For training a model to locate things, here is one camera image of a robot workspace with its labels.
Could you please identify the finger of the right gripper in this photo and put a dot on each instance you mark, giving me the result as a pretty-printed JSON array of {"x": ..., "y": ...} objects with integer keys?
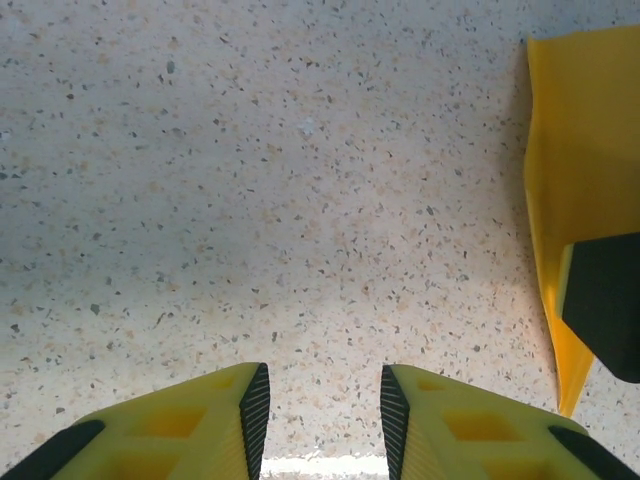
[{"x": 605, "y": 300}]

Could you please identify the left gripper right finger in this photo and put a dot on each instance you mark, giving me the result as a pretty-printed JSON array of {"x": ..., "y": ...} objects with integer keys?
[{"x": 475, "y": 435}]

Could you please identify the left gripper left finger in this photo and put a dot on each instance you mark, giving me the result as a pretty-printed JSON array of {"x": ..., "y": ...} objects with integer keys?
[{"x": 175, "y": 435}]

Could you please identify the yellow paper sheet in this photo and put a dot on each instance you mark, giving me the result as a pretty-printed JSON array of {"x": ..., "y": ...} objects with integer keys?
[{"x": 585, "y": 150}]

